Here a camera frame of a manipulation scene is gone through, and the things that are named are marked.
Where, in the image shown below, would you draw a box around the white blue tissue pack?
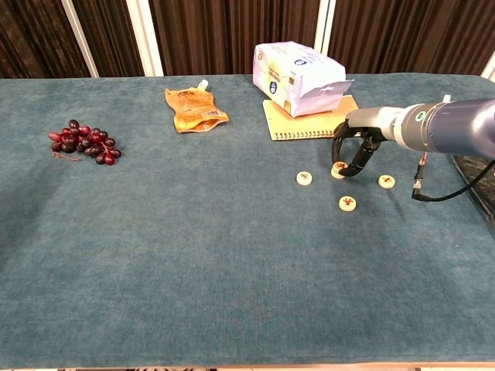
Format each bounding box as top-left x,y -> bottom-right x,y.
252,41 -> 355,118

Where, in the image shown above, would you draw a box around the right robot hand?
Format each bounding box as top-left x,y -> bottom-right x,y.
331,107 -> 395,179

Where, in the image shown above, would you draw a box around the dark brown curtain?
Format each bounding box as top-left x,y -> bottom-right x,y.
0,0 -> 495,80

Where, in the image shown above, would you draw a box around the white frame post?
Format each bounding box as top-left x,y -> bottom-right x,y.
313,0 -> 336,59
125,0 -> 166,77
480,49 -> 495,82
60,0 -> 100,78

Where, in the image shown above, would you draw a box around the kraft spiral notebook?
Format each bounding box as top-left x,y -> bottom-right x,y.
262,94 -> 360,142

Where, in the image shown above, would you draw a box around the black arm cable with connector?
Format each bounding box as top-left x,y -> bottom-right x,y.
411,151 -> 495,203

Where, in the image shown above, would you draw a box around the black gloves in plastic bag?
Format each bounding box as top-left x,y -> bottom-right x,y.
452,154 -> 495,225

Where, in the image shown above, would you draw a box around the dark red grape bunch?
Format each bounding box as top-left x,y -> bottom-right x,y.
48,119 -> 123,166

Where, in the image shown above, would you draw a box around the orange spout pouch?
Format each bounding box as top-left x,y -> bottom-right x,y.
164,79 -> 230,134

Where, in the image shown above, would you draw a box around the teal table cloth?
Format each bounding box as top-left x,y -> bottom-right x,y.
0,73 -> 495,369

